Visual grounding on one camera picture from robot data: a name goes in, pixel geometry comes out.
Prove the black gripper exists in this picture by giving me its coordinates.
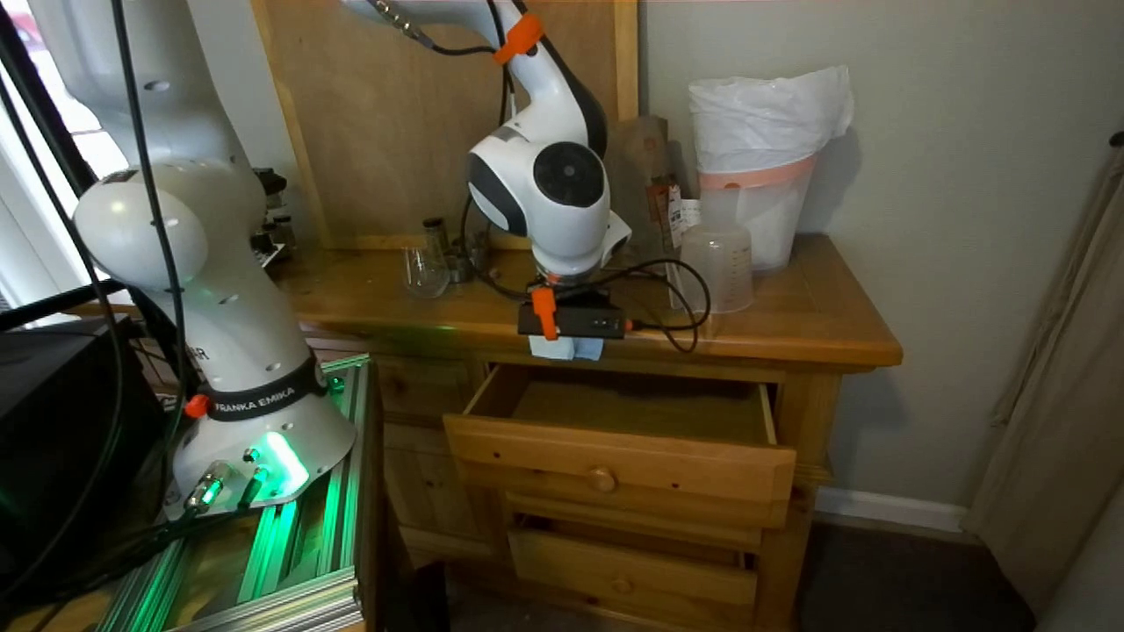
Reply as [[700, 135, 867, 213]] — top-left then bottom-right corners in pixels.
[[518, 293, 625, 362]]

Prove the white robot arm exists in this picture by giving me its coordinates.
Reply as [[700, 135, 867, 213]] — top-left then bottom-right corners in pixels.
[[29, 0, 628, 517]]

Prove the wooden dresser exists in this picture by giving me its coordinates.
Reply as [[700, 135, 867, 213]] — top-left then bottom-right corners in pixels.
[[282, 235, 902, 632]]

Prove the clear glass bowl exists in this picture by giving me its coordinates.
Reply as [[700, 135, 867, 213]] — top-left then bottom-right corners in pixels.
[[403, 239, 451, 301]]

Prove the clear plastic cup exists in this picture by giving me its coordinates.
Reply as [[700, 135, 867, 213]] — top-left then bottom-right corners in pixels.
[[682, 224, 751, 312]]

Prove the white lined trash bin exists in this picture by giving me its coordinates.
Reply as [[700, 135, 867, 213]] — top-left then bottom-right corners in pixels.
[[689, 66, 855, 270]]

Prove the wooden back board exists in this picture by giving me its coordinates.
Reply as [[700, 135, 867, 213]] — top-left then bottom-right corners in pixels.
[[255, 0, 639, 251]]

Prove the beige curtain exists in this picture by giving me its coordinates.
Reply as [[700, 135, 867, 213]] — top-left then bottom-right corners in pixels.
[[970, 135, 1124, 616]]

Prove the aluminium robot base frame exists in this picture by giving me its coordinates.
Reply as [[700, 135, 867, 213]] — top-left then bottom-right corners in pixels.
[[93, 353, 375, 632]]

